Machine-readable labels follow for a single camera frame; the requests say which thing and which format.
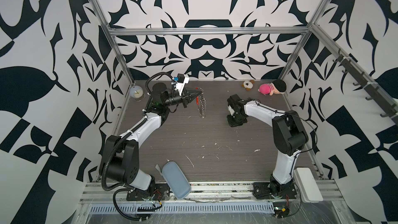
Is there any red handled keyring tool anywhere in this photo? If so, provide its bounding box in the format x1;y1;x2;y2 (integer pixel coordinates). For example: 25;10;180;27
197;88;206;118

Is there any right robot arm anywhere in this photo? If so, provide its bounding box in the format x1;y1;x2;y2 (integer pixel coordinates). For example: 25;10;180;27
227;94;308;195

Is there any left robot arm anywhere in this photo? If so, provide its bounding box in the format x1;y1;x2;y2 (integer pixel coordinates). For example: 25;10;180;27
99;83;203;192

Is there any brown white plush dog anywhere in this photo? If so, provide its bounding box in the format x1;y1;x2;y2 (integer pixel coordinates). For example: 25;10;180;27
241;80;255;91

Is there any pink doll black hair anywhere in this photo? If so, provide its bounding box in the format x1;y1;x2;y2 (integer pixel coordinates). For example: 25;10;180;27
258;79;287;96

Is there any blue grey glasses case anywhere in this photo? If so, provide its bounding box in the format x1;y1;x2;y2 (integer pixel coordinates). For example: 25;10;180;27
155;161;191;199

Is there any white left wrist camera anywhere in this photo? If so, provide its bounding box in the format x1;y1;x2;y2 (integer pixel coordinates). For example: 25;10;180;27
172;74;189;96

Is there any white box on rail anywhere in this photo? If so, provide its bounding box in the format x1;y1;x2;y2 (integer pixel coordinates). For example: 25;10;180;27
293;168;323;203

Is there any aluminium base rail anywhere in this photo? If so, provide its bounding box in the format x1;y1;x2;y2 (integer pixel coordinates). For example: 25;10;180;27
80;180;344;203

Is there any wall coat hook rack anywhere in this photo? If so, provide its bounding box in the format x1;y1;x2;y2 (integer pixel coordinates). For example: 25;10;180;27
332;49;398;125

